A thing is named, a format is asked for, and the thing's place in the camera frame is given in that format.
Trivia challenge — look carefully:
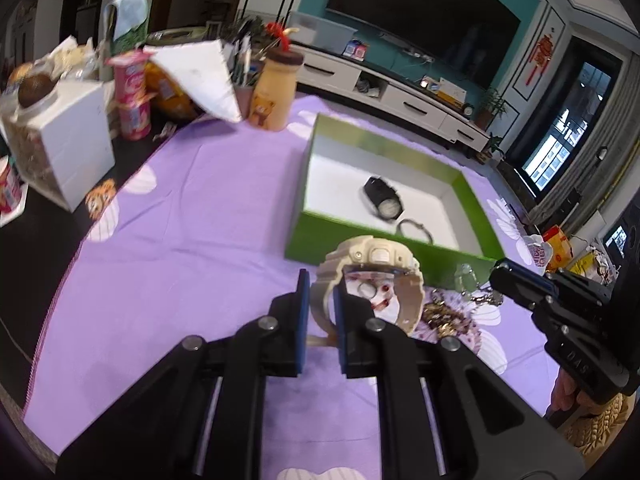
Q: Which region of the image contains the person's right hand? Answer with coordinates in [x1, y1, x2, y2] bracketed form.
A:
[550, 370, 601, 416]

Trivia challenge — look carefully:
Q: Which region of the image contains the yellow red packet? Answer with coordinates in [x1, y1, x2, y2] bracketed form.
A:
[542, 225, 573, 271]

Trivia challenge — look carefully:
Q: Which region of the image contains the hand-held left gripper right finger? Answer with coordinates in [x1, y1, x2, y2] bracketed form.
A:
[334, 280, 586, 480]

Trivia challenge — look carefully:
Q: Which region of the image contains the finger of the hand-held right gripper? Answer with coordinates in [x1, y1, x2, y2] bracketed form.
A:
[489, 270, 556, 311]
[495, 258, 559, 296]

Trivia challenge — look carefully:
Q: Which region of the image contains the green plate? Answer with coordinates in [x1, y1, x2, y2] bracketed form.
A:
[146, 26, 208, 47]

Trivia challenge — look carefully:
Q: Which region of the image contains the red wall ornament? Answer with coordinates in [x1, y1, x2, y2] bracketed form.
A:
[525, 35, 553, 86]

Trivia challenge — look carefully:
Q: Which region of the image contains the green jade bracelet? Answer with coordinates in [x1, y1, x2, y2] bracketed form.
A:
[454, 262, 503, 307]

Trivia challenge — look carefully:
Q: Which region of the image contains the white paper sheet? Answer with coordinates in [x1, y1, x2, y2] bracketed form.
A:
[150, 40, 243, 123]

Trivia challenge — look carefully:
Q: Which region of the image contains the white yellow flat box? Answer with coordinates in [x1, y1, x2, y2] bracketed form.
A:
[420, 75, 468, 108]

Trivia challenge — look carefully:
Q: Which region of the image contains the grey curtain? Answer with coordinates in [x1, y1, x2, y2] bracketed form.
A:
[530, 110, 640, 231]

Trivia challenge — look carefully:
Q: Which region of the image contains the white television cabinet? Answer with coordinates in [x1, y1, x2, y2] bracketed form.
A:
[287, 45, 491, 153]

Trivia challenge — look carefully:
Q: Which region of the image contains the brown round fruit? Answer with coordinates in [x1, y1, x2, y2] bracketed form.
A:
[17, 74, 56, 108]

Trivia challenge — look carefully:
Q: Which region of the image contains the pink pen cup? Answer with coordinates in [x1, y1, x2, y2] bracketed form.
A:
[232, 82, 258, 118]

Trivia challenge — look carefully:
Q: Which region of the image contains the white red snack bag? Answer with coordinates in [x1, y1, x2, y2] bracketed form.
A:
[522, 235, 553, 268]

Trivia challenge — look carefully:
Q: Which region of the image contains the beige digital watch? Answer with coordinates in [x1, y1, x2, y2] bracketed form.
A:
[310, 235, 426, 348]

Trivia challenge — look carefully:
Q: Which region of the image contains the clear storage box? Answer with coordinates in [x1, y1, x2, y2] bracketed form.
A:
[287, 11, 358, 53]

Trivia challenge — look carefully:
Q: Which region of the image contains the black wrist watch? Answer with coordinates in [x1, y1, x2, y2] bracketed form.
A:
[362, 176, 405, 221]

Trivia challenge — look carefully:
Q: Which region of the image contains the white cardboard box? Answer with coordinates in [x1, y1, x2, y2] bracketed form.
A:
[0, 80, 117, 212]

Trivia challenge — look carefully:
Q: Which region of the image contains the blue cloth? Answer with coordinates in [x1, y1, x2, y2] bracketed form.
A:
[107, 0, 151, 41]

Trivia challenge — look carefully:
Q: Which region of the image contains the purple flowered tablecloth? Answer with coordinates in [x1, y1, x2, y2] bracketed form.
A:
[22, 92, 561, 480]

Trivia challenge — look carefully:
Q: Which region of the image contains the window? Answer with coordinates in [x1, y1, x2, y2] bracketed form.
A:
[522, 60, 613, 191]

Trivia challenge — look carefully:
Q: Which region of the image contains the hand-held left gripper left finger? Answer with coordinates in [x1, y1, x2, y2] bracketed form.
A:
[55, 269, 308, 480]

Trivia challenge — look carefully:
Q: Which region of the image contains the red white cup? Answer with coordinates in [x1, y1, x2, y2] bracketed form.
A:
[0, 156, 25, 213]

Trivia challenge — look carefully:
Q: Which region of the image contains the green packet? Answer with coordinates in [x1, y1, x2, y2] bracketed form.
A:
[112, 15, 151, 56]

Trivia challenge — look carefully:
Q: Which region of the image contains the black television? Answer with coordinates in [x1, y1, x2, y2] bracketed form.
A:
[325, 0, 523, 91]

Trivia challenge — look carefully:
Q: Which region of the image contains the orange snack bag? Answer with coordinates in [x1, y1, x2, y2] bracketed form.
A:
[145, 60, 201, 121]

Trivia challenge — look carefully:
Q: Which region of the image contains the yellow plastic bag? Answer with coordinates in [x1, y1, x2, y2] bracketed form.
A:
[570, 247, 621, 286]

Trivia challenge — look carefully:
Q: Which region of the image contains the pink snack can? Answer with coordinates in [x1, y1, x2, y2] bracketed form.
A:
[106, 50, 154, 141]

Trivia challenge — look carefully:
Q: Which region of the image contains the gold flower brooch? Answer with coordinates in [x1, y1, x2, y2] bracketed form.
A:
[425, 300, 471, 338]

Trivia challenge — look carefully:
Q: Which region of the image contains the potted plant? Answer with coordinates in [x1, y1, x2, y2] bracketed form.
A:
[472, 87, 508, 131]
[482, 132, 506, 163]

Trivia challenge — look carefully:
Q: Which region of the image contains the yellow woven cushion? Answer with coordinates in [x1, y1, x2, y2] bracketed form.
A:
[557, 395, 631, 456]

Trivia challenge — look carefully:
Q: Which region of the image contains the bunch of pens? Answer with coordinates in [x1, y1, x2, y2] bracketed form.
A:
[220, 35, 266, 88]

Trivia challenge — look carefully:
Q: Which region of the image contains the green cardboard box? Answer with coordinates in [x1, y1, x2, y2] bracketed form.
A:
[285, 112, 506, 281]

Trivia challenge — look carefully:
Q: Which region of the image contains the yellow bottle with brown lid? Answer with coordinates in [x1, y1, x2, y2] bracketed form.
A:
[248, 22, 304, 132]

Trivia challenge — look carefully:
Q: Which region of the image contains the bread bun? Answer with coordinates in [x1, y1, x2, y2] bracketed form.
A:
[7, 62, 43, 88]

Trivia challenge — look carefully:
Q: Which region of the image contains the silver bangle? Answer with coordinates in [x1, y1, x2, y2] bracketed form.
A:
[396, 217, 433, 246]

